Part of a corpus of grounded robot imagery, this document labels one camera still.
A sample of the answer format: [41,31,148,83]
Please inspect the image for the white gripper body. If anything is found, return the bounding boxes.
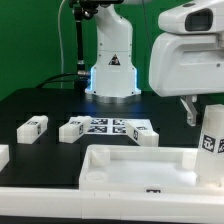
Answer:
[149,0,224,97]

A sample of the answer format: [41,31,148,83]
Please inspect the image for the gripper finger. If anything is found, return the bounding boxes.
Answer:
[180,95,197,126]

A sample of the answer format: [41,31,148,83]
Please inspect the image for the white desk top tray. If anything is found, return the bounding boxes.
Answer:
[79,144,224,196]

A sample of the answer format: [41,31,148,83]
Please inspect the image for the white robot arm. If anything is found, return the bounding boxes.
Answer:
[69,0,224,126]

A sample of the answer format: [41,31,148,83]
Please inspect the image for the fiducial marker sheet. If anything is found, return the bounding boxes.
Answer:
[68,116,155,137]

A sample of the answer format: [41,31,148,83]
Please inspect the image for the white left fence block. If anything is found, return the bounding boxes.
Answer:
[0,145,9,172]

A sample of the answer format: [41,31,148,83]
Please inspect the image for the black cable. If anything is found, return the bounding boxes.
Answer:
[35,73,91,89]

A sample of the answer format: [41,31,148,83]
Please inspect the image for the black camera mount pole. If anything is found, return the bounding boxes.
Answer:
[73,7,90,94]

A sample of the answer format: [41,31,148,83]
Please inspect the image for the white cable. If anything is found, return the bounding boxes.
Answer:
[57,0,68,90]

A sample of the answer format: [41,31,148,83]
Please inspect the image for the white front fence rail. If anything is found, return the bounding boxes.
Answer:
[0,187,224,224]

